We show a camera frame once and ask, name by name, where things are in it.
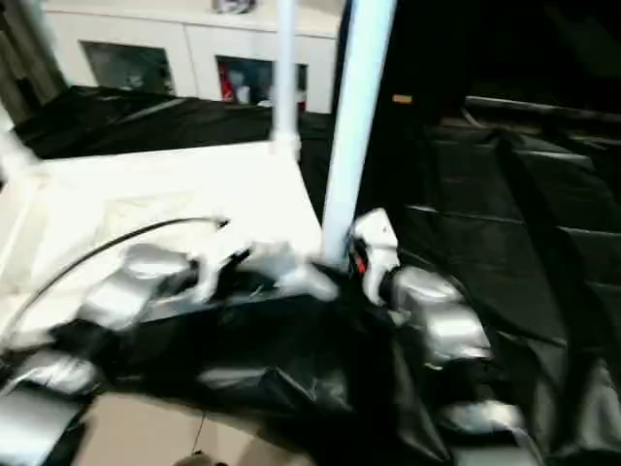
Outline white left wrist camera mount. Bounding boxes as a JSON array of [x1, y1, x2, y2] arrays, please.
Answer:
[[193, 232, 256, 302]]

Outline white plastic table top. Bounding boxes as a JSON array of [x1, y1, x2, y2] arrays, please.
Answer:
[[0, 135, 341, 350]]

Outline tangled dark cable bundle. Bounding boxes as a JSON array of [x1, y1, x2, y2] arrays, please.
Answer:
[[211, 0, 258, 14]]

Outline black flat monitor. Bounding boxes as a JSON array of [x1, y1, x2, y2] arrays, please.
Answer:
[[465, 0, 621, 122]]

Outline black glossy mat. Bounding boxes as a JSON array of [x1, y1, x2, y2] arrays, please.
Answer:
[[0, 84, 621, 466]]

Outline red package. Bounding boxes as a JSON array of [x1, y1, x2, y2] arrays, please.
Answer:
[[218, 62, 237, 102]]

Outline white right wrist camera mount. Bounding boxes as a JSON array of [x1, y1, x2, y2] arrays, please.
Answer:
[[349, 207, 402, 307]]

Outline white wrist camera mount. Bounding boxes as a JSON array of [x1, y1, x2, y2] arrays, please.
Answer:
[[193, 232, 256, 302], [349, 207, 402, 307]]

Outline dark brown rounded object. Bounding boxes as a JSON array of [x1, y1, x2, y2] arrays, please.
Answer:
[[177, 451, 224, 466]]

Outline white glass door cabinet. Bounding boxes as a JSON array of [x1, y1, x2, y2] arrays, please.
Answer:
[[41, 0, 341, 113]]

